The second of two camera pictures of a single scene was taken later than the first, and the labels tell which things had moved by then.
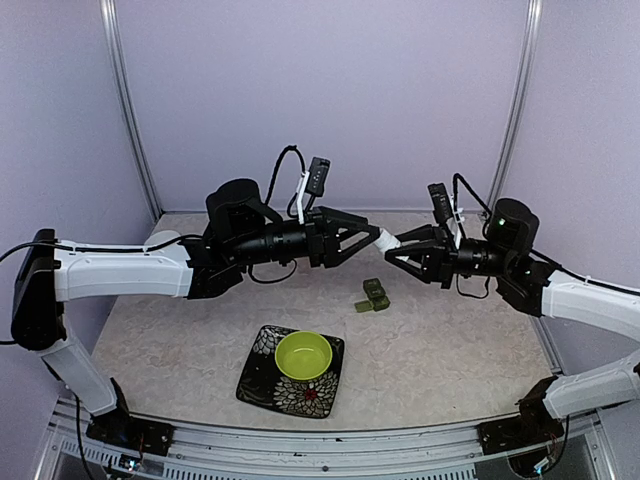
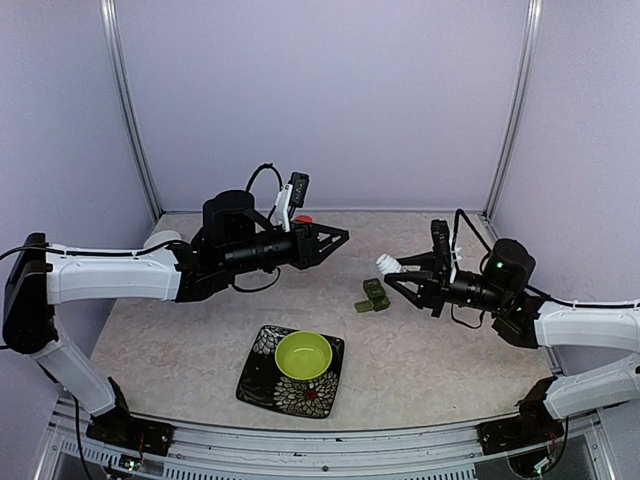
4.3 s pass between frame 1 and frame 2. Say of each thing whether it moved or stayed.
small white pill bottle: moved
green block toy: stayed
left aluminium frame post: stayed
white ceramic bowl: stayed
